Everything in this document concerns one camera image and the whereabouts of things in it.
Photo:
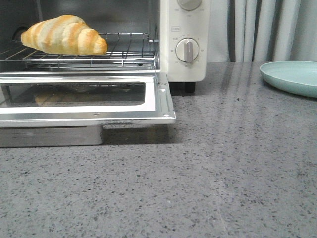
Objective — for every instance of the glass oven door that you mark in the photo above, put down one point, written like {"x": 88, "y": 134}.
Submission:
{"x": 73, "y": 108}

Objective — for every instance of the golden croissant bread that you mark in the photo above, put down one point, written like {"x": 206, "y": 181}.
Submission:
{"x": 66, "y": 35}

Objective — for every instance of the black oven foot right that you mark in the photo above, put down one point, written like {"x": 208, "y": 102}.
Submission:
{"x": 190, "y": 87}

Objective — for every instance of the white Toshiba toaster oven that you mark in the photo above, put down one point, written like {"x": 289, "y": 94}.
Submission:
{"x": 162, "y": 20}

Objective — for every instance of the lower cream timer knob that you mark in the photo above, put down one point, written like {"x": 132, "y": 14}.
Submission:
{"x": 187, "y": 50}

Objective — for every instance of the upper cream temperature knob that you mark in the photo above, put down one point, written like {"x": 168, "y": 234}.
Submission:
{"x": 189, "y": 5}

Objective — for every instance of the grey white curtain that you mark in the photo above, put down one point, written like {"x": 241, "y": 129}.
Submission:
{"x": 262, "y": 30}

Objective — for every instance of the light green plate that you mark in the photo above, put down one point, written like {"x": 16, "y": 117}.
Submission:
{"x": 296, "y": 77}

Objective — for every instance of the metal wire oven rack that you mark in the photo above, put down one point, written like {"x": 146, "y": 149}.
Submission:
{"x": 125, "y": 50}

